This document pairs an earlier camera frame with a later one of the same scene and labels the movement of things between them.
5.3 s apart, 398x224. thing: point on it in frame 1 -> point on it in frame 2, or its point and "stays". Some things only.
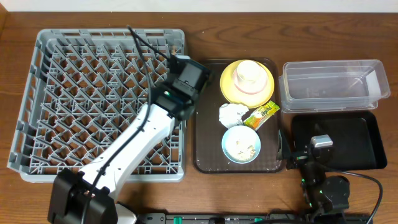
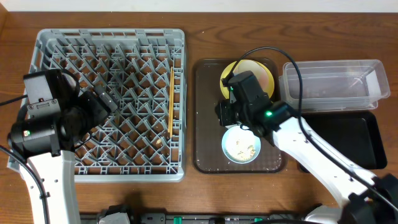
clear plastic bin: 316,86 stays
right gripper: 298,157 -> 224,112
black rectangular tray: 357,137 stays
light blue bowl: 240,144 stays
